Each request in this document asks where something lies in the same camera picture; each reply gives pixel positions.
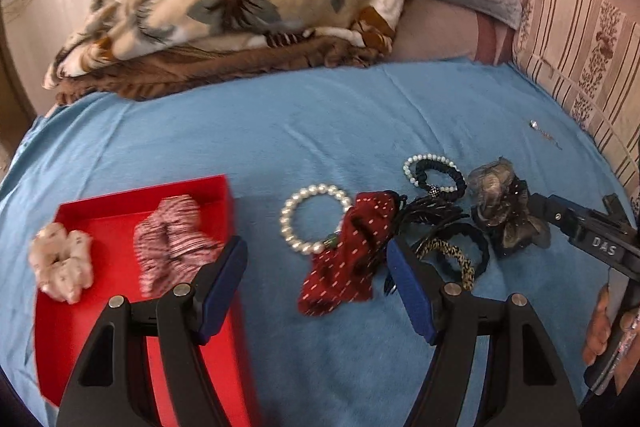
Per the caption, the leopard print hair tie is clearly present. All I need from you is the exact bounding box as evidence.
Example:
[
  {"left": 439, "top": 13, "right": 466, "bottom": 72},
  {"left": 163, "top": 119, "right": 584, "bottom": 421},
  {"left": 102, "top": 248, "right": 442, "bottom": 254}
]
[{"left": 415, "top": 237, "right": 476, "bottom": 292}]

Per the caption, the black feather hair claw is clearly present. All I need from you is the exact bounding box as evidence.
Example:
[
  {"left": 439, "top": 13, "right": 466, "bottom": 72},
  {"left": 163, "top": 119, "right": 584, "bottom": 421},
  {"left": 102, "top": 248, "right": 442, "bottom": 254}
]
[{"left": 384, "top": 194, "right": 471, "bottom": 248}]

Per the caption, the red white plaid scrunchie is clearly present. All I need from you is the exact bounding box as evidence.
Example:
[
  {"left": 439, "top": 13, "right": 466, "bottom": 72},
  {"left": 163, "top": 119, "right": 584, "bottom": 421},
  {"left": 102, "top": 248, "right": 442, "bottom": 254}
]
[{"left": 132, "top": 194, "right": 226, "bottom": 298}]

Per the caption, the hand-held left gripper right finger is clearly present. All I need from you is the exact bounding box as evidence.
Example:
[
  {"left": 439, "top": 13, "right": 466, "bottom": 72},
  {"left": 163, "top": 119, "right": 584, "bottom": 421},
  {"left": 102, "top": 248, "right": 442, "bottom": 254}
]
[{"left": 386, "top": 238, "right": 583, "bottom": 427}]

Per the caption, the black ruffled hair tie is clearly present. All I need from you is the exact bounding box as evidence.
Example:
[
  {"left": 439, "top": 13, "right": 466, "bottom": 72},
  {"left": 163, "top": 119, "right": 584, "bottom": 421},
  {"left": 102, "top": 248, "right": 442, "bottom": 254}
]
[{"left": 417, "top": 222, "right": 491, "bottom": 283}]

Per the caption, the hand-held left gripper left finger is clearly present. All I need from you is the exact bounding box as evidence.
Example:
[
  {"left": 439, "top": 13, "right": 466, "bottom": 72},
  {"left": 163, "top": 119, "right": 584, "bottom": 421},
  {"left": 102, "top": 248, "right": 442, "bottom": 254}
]
[{"left": 56, "top": 236, "right": 249, "bottom": 427}]

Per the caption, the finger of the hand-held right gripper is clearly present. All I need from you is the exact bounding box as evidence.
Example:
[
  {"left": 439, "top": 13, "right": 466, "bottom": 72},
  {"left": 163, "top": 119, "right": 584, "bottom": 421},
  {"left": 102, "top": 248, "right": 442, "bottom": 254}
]
[
  {"left": 529, "top": 192, "right": 640, "bottom": 280},
  {"left": 602, "top": 193, "right": 635, "bottom": 230}
]

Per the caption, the red box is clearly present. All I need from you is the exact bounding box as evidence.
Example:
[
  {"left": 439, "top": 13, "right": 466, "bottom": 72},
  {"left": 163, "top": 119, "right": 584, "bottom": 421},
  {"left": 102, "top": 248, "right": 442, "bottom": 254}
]
[{"left": 34, "top": 175, "right": 258, "bottom": 427}]

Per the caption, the white cherry print scrunchie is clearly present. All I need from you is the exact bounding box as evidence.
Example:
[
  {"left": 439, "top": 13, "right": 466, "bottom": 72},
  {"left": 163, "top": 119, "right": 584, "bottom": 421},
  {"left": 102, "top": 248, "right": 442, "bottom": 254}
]
[{"left": 29, "top": 223, "right": 95, "bottom": 305}]

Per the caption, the red dotted fabric bow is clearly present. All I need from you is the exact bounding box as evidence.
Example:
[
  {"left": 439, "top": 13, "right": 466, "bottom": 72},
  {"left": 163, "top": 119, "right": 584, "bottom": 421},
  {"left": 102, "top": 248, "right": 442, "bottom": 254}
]
[{"left": 297, "top": 190, "right": 401, "bottom": 319}]

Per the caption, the striped floral pillow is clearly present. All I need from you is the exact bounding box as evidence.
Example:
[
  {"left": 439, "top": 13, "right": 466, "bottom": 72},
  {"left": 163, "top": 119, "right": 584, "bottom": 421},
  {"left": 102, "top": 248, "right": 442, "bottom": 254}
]
[{"left": 512, "top": 0, "right": 640, "bottom": 212}]

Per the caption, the brown organza flower scrunchie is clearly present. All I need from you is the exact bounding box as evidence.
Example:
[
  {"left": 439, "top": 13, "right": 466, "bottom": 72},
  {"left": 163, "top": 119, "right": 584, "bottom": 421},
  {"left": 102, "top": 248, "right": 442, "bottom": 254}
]
[{"left": 466, "top": 158, "right": 551, "bottom": 258}]

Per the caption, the large pearl bracelet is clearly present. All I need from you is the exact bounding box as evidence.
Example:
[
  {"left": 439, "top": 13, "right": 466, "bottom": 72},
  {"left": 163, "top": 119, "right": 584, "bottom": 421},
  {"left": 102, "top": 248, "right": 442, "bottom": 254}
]
[{"left": 280, "top": 184, "right": 353, "bottom": 255}]

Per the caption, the person's right hand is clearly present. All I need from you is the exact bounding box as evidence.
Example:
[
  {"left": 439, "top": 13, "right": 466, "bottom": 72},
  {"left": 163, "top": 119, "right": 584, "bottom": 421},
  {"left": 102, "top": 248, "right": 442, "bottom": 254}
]
[{"left": 582, "top": 283, "right": 640, "bottom": 368}]

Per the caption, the blue blanket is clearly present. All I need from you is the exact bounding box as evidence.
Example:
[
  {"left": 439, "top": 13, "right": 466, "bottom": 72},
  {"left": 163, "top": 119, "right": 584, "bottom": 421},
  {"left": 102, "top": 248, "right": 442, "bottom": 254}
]
[{"left": 0, "top": 57, "right": 638, "bottom": 427}]

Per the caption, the brown ruffled blanket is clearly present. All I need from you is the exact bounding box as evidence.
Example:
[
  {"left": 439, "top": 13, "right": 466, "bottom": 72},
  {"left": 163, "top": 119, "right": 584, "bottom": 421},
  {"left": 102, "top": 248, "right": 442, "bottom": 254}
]
[{"left": 55, "top": 34, "right": 381, "bottom": 106}]

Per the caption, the small pearl bracelet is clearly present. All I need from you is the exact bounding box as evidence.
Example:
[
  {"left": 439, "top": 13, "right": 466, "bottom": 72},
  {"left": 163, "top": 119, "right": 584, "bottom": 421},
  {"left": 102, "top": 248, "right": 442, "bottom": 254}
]
[{"left": 403, "top": 153, "right": 458, "bottom": 188}]

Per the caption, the brown wooden frame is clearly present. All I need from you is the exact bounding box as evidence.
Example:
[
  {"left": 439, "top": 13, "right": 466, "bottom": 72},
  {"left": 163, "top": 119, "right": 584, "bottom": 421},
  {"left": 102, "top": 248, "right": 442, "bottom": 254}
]
[{"left": 0, "top": 39, "right": 38, "bottom": 132}]

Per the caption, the black braided hair tie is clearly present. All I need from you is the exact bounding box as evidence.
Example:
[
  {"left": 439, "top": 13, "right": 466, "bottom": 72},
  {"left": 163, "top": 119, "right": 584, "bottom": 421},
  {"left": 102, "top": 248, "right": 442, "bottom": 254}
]
[{"left": 414, "top": 158, "right": 467, "bottom": 202}]

